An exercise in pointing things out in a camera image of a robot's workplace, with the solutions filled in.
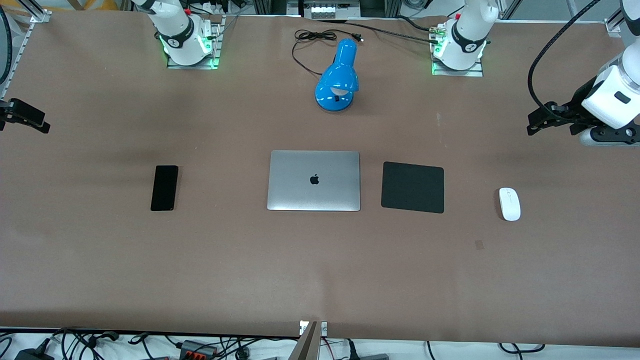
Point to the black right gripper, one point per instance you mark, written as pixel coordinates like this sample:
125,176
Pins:
15,111

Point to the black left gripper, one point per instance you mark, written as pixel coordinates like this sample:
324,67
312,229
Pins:
578,101

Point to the white computer mouse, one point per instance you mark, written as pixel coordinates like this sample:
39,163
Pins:
509,205

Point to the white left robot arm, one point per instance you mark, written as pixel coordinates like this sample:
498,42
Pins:
469,31

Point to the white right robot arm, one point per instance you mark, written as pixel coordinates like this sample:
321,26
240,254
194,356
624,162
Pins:
176,27

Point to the black mouse pad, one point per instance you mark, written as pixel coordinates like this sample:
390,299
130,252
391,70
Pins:
413,187

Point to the black smartphone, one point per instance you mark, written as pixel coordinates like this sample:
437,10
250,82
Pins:
164,188

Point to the blue desk lamp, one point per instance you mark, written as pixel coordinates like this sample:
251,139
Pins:
338,75

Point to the black power adapter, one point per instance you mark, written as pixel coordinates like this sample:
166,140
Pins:
34,354

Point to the silver closed laptop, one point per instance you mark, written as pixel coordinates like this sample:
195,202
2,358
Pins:
314,181

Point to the white power strip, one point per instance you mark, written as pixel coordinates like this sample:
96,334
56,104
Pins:
329,9

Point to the grey box with orange buttons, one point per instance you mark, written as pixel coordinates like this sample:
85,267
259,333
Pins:
198,349

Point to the aluminium frame rail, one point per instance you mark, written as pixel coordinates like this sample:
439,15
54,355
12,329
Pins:
20,45

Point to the aluminium corner bracket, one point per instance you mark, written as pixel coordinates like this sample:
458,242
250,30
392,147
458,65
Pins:
615,25

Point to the metal camera stand post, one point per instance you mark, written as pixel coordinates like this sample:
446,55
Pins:
311,342

